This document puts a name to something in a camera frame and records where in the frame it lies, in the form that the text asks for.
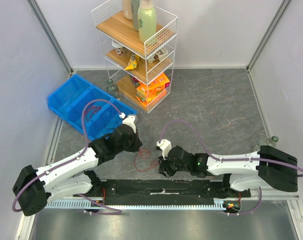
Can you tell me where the black cable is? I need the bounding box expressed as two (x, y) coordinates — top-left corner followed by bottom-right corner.
(97, 109), (124, 136)

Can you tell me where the dark red cable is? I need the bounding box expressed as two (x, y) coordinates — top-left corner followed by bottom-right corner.
(83, 106), (104, 123)

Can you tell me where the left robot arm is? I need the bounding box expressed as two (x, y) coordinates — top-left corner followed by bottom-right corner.
(12, 122), (142, 216)

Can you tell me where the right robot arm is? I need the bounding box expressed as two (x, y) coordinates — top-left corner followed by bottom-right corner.
(156, 145), (298, 197)

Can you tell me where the blue plastic bin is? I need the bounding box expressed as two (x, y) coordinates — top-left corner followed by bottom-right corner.
(47, 74), (137, 141)

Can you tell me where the orange snack box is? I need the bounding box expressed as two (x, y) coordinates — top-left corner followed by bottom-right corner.
(135, 72), (171, 108)

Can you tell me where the left glass bottle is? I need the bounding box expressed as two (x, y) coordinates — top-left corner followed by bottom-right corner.
(106, 79), (121, 100)

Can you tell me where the glass bottle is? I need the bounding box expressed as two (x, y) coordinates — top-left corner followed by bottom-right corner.
(257, 135), (279, 149)
(106, 79), (121, 100)

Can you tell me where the yellow snack bag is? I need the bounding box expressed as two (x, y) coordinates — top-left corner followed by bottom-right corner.
(124, 53), (140, 71)

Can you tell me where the white cup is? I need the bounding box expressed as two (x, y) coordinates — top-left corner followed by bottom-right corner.
(111, 40), (127, 56)

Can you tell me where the right glass bottle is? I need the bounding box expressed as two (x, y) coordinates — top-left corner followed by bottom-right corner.
(257, 135), (279, 149)

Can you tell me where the green bottle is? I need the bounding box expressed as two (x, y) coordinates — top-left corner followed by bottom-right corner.
(137, 0), (157, 43)

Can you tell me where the beige bottle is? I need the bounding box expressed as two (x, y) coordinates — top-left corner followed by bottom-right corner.
(121, 0), (133, 20)

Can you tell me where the grey-green bottle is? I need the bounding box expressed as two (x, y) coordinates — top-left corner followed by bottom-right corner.
(131, 0), (140, 31)

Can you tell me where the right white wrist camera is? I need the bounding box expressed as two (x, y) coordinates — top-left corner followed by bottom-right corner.
(156, 139), (172, 160)

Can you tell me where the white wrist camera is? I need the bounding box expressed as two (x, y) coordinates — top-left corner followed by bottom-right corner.
(156, 139), (172, 160)
(119, 112), (138, 133)

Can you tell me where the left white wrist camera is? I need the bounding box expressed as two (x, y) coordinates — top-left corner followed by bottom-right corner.
(119, 112), (138, 133)

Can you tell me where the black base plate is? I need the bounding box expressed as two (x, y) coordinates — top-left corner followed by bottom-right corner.
(101, 179), (251, 206)

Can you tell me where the slotted cable duct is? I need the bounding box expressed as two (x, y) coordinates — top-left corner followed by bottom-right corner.
(45, 198), (226, 211)

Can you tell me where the white wire shelf rack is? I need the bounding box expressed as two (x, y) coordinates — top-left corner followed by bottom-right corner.
(91, 0), (178, 113)

